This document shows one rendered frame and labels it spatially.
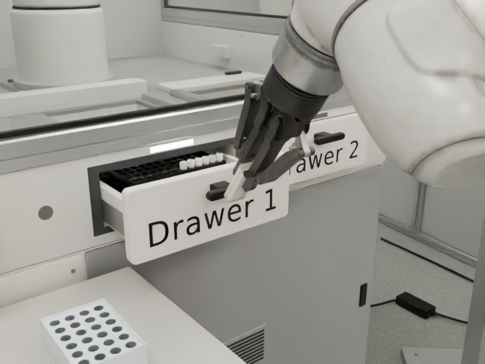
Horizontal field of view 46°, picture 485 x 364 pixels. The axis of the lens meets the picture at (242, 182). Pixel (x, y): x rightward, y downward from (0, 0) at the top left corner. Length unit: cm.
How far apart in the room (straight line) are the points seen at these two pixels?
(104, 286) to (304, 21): 51
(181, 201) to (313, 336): 64
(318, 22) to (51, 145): 44
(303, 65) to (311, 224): 64
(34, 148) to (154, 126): 19
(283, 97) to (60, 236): 42
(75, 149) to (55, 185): 6
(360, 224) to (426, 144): 90
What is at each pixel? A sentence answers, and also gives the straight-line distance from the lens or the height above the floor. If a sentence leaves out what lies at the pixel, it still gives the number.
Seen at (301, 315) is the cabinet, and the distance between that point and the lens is 130.
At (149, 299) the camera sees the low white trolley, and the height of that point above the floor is 76.
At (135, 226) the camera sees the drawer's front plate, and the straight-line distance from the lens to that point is 80.
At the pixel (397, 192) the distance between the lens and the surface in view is 290.
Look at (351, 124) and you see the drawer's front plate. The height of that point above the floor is 91.
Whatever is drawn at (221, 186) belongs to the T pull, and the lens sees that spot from 83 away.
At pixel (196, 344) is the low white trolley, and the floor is 76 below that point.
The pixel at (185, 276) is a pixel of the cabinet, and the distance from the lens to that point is 104.
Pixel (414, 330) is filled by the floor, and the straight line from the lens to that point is 220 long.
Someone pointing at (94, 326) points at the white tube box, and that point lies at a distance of 75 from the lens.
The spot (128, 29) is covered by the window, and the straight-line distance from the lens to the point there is 89.
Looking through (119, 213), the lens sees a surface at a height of 87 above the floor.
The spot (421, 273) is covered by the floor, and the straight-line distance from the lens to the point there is 257.
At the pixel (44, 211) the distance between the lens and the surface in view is 88.
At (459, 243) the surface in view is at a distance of 273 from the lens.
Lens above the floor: 120
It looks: 20 degrees down
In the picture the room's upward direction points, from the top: straight up
